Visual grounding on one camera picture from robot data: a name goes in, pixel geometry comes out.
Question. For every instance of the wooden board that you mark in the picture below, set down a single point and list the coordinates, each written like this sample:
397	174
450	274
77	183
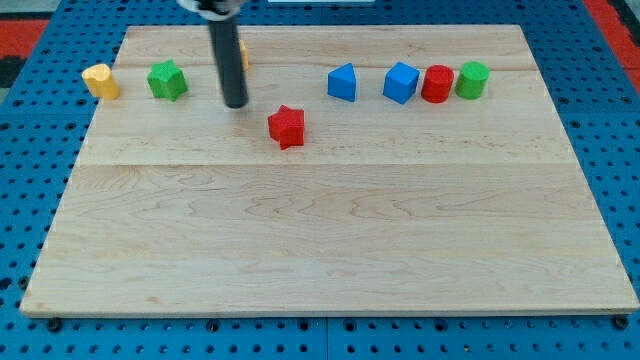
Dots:
188	209

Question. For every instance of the yellow block behind rod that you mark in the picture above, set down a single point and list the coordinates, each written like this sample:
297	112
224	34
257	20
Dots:
244	55

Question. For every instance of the blue triangle block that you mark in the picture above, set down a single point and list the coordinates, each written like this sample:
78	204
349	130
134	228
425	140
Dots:
342	82

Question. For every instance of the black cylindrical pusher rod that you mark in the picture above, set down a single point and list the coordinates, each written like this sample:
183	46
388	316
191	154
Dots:
226	50

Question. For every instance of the red star block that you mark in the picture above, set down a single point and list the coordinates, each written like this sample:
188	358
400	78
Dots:
287	126

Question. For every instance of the green star block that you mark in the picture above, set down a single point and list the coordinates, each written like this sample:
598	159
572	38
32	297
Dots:
167	81

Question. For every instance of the red cylinder block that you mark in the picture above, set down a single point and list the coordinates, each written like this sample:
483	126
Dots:
437	83

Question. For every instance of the green cylinder block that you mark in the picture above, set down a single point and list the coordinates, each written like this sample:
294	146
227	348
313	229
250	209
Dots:
472	80

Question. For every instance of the yellow heart block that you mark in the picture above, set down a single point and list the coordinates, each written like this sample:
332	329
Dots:
100	82

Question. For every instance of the blue cube block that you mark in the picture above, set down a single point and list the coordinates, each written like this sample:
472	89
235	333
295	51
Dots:
400	82

